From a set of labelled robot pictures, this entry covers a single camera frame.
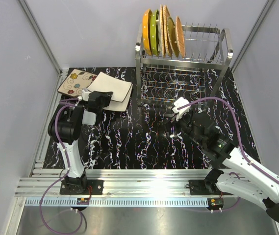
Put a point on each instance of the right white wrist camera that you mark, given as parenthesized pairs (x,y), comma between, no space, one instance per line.
(180,108)

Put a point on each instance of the left aluminium frame post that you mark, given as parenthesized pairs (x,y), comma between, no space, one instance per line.
(40,36)

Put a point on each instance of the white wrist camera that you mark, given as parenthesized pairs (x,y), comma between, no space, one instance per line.
(84,96)
(180,108)

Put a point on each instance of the aluminium frame post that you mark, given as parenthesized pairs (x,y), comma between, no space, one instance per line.
(254,30)
(40,36)

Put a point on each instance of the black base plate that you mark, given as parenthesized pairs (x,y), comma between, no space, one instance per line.
(95,187)
(198,187)

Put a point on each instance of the aluminium mounting rail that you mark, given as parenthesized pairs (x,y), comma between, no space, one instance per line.
(119,188)

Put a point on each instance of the steel two-tier dish rack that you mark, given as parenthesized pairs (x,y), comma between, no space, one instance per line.
(163,79)

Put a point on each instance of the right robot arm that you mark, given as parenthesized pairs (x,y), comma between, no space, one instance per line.
(261,186)

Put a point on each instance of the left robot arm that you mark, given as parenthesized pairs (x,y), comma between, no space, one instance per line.
(65,128)

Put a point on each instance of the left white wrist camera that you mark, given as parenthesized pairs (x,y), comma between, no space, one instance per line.
(84,96)

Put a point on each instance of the floral square ceramic plate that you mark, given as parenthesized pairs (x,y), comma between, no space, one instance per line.
(75,82)

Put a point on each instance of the right aluminium frame post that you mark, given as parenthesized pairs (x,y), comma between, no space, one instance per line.
(254,30)

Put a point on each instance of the white black-rimmed square plate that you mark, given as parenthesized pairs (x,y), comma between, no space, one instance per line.
(105,83)

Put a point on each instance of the black marble pattern mat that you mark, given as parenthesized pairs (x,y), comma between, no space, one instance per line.
(135,139)

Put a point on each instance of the orange wicker plate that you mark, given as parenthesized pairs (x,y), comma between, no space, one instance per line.
(180,37)

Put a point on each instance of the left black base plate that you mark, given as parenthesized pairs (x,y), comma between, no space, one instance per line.
(95,187)

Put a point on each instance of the orange octagonal plate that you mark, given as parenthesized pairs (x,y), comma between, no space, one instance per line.
(146,31)

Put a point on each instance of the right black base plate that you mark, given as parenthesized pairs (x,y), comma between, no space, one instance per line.
(198,187)

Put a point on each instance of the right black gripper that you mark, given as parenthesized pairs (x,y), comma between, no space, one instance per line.
(171,122)

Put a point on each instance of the green wicker plate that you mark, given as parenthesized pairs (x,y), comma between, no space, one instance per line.
(171,31)

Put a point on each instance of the large woven wicker plate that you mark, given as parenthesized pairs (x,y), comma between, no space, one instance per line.
(165,42)

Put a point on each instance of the green dotted plate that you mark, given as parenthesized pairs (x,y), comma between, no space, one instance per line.
(154,41)

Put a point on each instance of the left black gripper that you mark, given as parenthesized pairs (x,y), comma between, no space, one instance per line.
(107,96)

